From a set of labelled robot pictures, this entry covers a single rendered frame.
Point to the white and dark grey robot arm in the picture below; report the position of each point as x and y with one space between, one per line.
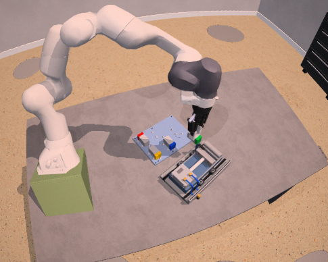
188 73

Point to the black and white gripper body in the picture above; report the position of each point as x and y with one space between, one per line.
198 111

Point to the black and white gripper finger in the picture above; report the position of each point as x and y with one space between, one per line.
191 122
200 125

